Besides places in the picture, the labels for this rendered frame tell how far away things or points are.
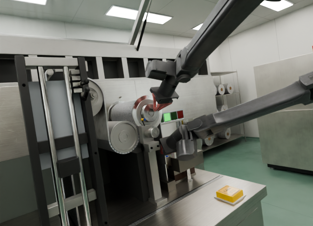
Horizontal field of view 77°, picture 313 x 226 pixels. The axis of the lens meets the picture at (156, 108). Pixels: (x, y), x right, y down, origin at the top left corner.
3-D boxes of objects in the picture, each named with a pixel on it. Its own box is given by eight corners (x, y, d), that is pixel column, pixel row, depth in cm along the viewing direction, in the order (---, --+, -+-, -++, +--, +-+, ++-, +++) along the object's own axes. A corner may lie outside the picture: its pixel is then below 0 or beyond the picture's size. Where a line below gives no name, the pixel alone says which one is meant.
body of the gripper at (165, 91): (177, 100, 76) (186, 85, 71) (156, 102, 70) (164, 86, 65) (169, 89, 79) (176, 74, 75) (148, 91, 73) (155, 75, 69)
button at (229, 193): (233, 203, 68) (232, 196, 68) (216, 197, 74) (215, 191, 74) (243, 195, 73) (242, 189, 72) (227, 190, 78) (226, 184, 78)
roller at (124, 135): (112, 156, 71) (107, 123, 71) (90, 148, 92) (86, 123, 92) (140, 148, 78) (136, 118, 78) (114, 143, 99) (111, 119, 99)
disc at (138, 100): (133, 132, 77) (132, 94, 77) (132, 132, 77) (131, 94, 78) (163, 129, 85) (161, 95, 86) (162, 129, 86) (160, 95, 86)
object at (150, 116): (139, 112, 77) (150, 99, 80) (137, 112, 78) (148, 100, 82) (151, 125, 79) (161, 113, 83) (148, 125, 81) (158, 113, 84)
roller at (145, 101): (137, 127, 77) (136, 98, 78) (111, 126, 98) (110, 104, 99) (160, 126, 84) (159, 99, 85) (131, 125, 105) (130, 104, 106)
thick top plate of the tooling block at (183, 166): (180, 172, 85) (178, 159, 85) (134, 159, 118) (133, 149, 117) (204, 162, 95) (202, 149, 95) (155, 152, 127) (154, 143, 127)
